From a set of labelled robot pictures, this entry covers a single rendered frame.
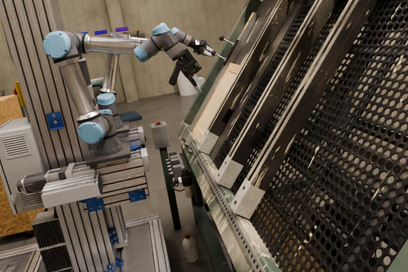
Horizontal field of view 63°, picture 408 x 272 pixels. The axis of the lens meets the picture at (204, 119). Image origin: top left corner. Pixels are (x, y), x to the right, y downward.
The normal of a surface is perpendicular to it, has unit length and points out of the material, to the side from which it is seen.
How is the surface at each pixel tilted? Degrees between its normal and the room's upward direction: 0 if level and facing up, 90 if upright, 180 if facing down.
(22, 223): 90
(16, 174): 90
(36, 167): 90
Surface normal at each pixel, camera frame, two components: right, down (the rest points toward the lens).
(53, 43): -0.04, 0.14
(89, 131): 0.03, 0.39
